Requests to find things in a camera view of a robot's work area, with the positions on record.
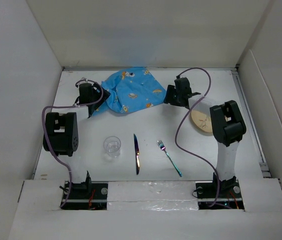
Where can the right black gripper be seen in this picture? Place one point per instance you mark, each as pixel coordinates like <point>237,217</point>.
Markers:
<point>170,89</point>

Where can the clear plastic cup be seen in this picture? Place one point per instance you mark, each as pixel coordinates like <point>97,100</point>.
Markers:
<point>112,147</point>

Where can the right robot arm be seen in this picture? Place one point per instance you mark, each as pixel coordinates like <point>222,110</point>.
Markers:
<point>228,126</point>

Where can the beige ceramic plate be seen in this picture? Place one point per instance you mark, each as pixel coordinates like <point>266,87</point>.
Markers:
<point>201,122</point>

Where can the iridescent fork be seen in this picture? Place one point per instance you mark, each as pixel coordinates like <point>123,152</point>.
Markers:
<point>163,148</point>

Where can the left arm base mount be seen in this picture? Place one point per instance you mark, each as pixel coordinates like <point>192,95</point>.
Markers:
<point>81,197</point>

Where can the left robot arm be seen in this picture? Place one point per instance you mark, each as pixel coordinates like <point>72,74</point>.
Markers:
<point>61,129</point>

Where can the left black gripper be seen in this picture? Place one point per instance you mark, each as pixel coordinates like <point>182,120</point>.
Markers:
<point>98,88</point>

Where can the iridescent table knife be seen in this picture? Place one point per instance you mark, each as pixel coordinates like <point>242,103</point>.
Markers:
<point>136,147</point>

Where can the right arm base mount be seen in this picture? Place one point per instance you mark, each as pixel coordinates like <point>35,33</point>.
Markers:
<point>227,199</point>

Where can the blue space-print cloth placemat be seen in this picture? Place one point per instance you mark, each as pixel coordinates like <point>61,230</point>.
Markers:
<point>131,90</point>

